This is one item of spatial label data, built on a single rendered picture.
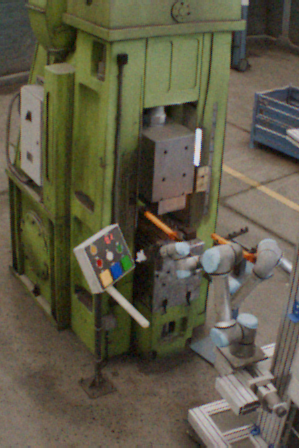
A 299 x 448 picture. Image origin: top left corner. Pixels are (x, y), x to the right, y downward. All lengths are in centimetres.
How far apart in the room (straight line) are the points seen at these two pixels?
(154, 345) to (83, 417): 78
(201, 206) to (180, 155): 59
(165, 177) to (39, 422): 176
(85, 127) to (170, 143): 58
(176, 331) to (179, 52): 198
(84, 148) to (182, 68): 82
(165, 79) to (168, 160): 49
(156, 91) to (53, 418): 217
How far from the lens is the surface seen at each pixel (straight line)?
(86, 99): 442
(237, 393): 378
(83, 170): 461
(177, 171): 436
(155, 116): 436
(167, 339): 503
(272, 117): 831
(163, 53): 419
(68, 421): 459
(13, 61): 1040
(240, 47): 1149
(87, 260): 402
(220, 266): 359
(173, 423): 461
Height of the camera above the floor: 329
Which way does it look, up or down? 29 degrees down
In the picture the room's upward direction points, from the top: 3 degrees clockwise
